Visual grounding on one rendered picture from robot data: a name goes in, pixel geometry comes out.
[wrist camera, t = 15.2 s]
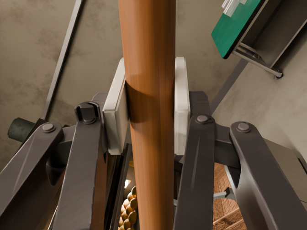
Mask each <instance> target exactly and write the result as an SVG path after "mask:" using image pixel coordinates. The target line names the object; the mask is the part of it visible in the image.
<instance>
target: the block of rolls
mask: <svg viewBox="0 0 307 230"><path fill-rule="evenodd" d="M136 197H137V190H136V186H135V187H133V188H132V192H131V193H129V195H128V197H127V198H128V199H126V200H125V201H124V203H123V205H122V209H121V215H120V221H119V226H118V230H135V229H134V228H133V227H131V226H132V224H135V223H136V220H137V213H136V212H135V211H133V210H136V209H137V206H138V200H137V198H136Z"/></svg>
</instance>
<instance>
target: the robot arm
mask: <svg viewBox="0 0 307 230"><path fill-rule="evenodd" d="M74 111H75V116H76V120H77V124H76V125H74V126H70V127H65V128H62V125H61V124H60V123H58V122H48V123H44V124H42V125H40V126H39V127H38V128H37V129H36V130H35V131H34V132H33V134H32V135H31V136H30V137H29V139H28V140H27V141H26V142H25V143H24V145H23V146H22V147H21V148H20V150H19V151H18V152H17V153H16V155H15V156H14V157H13V158H12V159H11V160H10V162H9V163H8V164H7V165H6V166H5V168H4V169H3V170H2V171H1V173H0V230H37V228H38V226H39V224H40V223H41V221H42V219H43V217H44V215H45V213H46V211H47V209H48V208H49V206H50V204H51V202H52V200H53V199H54V197H55V195H56V193H57V191H58V189H59V188H60V186H61V184H62V182H63V185H62V189H61V193H60V197H59V201H58V206H57V211H56V215H55V219H54V223H53V228H52V230H104V215H105V199H106V175H107V159H108V155H107V147H108V151H109V153H110V154H111V155H120V154H121V153H122V152H123V147H124V142H125V137H126V132H127V126H128V121H129V109H128V100H127V86H126V77H125V67H124V58H123V57H122V59H121V60H120V62H119V65H118V68H117V71H116V74H115V77H114V79H113V82H112V85H111V88H110V91H109V92H98V93H97V94H96V95H95V96H93V99H92V101H87V102H83V103H80V104H78V105H77V106H75V108H74ZM175 154H176V155H184V160H183V167H182V173H181V179H180V187H179V193H178V198H177V205H176V211H175V219H174V225H173V230H213V197H214V163H218V164H222V165H224V167H225V170H226V173H227V176H228V179H229V181H230V184H231V187H232V189H233V193H234V195H235V198H236V201H237V203H238V206H239V209H240V212H241V214H242V217H243V220H244V223H245V225H246V228H247V230H307V211H306V209H305V208H304V206H303V204H302V203H301V201H300V199H299V197H298V196H297V194H296V193H295V191H294V189H293V188H292V186H291V184H290V183H289V181H288V179H287V178H286V176H285V174H284V173H283V171H282V169H281V168H280V166H279V164H278V163H277V161H276V159H275V158H274V156H273V154H272V153H271V151H270V149H269V148H268V146H267V145H266V143H265V141H264V139H263V138H262V136H261V134H260V133H259V131H258V129H257V128H256V127H255V126H254V125H252V124H251V123H248V122H245V121H237V122H234V123H232V124H231V125H230V127H226V126H222V125H219V124H217V123H216V122H215V119H214V118H213V117H212V115H211V110H210V105H209V101H208V96H207V94H206V93H205V92H204V91H189V90H188V81H187V70H186V60H185V58H184V57H176V59H175Z"/></svg>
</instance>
